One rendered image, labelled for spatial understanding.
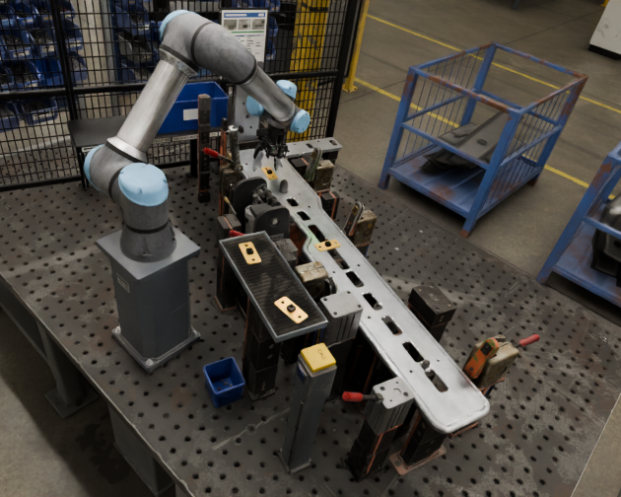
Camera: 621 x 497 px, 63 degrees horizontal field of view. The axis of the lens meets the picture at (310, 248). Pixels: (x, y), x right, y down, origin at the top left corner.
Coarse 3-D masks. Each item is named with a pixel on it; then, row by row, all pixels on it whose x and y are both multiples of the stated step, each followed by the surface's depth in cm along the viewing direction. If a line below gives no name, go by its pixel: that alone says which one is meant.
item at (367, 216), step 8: (368, 216) 178; (360, 224) 176; (368, 224) 178; (360, 232) 179; (368, 232) 182; (352, 240) 181; (360, 240) 182; (368, 240) 184; (360, 248) 186; (352, 280) 195
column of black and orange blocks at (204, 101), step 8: (200, 96) 199; (208, 96) 200; (200, 104) 199; (208, 104) 200; (200, 112) 202; (208, 112) 203; (200, 120) 204; (208, 120) 205; (200, 128) 205; (208, 128) 207; (200, 136) 208; (208, 136) 210; (200, 144) 210; (208, 144) 212; (200, 152) 213; (200, 160) 215; (208, 160) 216; (200, 168) 218; (208, 168) 219; (200, 176) 220; (208, 176) 221; (200, 184) 223; (208, 184) 225; (200, 192) 227; (208, 192) 228; (200, 200) 227; (208, 200) 230
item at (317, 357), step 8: (320, 344) 116; (304, 352) 114; (312, 352) 114; (320, 352) 114; (328, 352) 115; (312, 360) 112; (320, 360) 113; (328, 360) 113; (312, 368) 111; (320, 368) 112
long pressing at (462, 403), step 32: (288, 192) 191; (320, 224) 178; (320, 256) 165; (352, 256) 167; (352, 288) 155; (384, 288) 157; (416, 320) 149; (384, 352) 137; (416, 384) 131; (448, 384) 133; (448, 416) 125; (480, 416) 127
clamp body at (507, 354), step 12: (504, 336) 140; (504, 348) 137; (516, 348) 137; (468, 360) 140; (492, 360) 133; (504, 360) 134; (492, 372) 136; (504, 372) 141; (480, 384) 138; (492, 384) 142; (456, 432) 155
